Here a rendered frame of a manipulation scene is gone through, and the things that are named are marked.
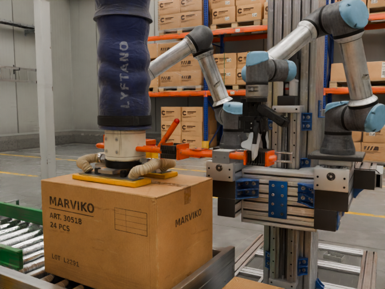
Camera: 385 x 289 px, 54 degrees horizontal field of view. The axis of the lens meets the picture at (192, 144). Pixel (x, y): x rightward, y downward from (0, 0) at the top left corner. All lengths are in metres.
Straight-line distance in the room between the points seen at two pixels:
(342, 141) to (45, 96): 3.42
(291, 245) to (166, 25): 8.38
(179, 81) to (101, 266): 8.24
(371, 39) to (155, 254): 8.88
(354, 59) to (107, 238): 1.16
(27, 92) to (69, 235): 10.83
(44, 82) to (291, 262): 3.33
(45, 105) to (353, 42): 3.51
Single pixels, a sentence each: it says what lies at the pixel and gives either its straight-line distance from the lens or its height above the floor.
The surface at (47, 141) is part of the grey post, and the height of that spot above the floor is 0.86.
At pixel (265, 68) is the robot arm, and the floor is 1.38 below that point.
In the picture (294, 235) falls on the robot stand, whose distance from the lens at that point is 2.02.
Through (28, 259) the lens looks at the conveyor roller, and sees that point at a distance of 2.02.
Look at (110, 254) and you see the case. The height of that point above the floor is 0.71.
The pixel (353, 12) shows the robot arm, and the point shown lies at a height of 1.59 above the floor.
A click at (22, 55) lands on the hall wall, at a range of 12.36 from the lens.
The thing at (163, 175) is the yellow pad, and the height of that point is 0.97.
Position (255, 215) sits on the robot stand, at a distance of 1.91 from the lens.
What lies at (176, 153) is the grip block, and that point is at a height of 1.08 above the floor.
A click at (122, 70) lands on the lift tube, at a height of 1.39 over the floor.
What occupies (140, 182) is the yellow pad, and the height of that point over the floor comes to 0.97.
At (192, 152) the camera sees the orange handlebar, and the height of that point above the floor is 1.08.
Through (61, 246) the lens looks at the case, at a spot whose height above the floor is 0.68.
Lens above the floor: 1.25
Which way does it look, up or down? 6 degrees down
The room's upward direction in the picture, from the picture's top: straight up
